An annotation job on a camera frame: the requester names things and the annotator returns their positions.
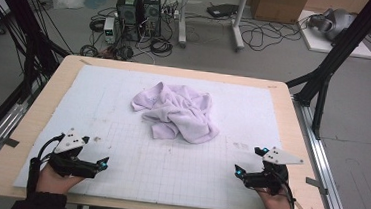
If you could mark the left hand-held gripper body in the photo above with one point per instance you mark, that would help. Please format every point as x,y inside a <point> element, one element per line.
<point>68,167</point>

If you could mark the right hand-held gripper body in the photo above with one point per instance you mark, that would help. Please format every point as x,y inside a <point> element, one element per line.
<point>268,179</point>

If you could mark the lilac towel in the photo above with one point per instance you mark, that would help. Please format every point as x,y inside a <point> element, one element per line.
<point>179,112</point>

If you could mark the person's left hand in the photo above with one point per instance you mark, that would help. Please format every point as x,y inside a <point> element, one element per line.
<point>53,182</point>

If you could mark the person's right hand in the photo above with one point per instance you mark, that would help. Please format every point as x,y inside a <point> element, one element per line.
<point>277,205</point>

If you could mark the white grid mat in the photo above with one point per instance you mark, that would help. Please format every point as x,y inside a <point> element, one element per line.
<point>90,93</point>

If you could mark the grey tape piece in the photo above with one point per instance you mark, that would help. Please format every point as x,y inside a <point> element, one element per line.
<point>316,184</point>

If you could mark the dark tape piece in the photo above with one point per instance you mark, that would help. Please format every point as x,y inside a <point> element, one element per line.
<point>10,142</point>

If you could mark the white power supply box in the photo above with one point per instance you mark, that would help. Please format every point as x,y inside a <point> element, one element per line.
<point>109,30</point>

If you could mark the white floor board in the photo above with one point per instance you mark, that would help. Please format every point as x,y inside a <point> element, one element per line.
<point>315,44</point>

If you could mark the white desk leg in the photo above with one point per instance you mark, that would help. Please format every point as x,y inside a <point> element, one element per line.
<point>238,25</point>
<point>183,17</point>

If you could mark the wide black computer tower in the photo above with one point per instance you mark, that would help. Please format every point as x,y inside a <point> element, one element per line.
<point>129,11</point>

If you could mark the narrow black computer tower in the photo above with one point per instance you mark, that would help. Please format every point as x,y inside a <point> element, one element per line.
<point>151,11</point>

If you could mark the large cardboard box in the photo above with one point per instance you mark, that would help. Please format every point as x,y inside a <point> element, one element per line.
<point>278,6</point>

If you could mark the black flat device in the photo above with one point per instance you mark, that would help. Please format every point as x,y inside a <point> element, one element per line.
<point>221,10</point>

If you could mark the grey rounded machine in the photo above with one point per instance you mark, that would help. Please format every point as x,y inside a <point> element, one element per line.
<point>335,22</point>

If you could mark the white power strip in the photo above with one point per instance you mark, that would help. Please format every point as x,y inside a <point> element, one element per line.
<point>170,13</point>

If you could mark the aluminium rail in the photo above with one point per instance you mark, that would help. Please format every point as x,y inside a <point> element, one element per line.
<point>1,126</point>
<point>322,168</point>

